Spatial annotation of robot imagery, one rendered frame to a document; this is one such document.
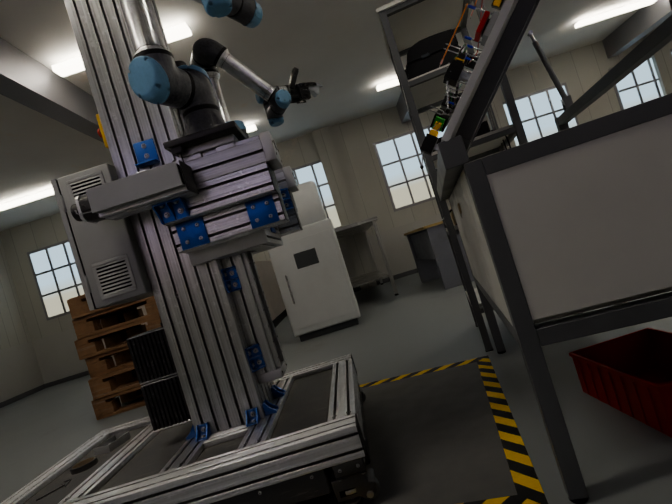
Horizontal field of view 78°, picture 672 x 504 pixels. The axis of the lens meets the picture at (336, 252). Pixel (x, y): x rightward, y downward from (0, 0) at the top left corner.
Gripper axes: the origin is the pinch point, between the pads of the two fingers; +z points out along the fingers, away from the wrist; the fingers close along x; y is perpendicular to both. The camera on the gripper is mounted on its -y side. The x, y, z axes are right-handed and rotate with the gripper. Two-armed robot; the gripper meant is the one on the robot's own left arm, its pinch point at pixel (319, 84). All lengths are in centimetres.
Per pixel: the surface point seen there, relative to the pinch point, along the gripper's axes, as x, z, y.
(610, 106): -262, 711, 9
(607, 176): 147, -18, 71
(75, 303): -200, -160, 90
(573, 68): -292, 673, -73
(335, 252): -167, 63, 108
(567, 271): 141, -28, 89
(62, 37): -193, -112, -118
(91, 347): -199, -159, 128
